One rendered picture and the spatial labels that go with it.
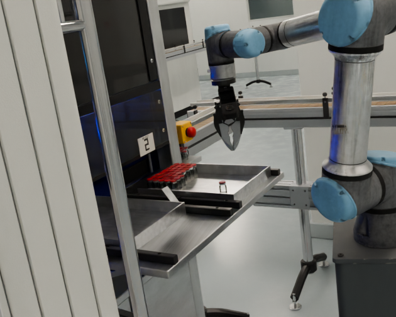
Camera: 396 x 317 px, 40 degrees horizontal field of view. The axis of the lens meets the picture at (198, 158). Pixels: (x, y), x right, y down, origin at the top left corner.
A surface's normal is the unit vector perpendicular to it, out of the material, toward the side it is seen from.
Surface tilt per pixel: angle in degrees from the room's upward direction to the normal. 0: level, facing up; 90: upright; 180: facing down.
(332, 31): 83
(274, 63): 90
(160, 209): 90
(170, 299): 90
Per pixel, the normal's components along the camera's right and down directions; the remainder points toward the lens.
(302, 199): -0.50, 0.30
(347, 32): -0.80, 0.13
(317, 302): -0.14, -0.95
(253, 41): 0.59, 0.13
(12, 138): 0.80, 0.05
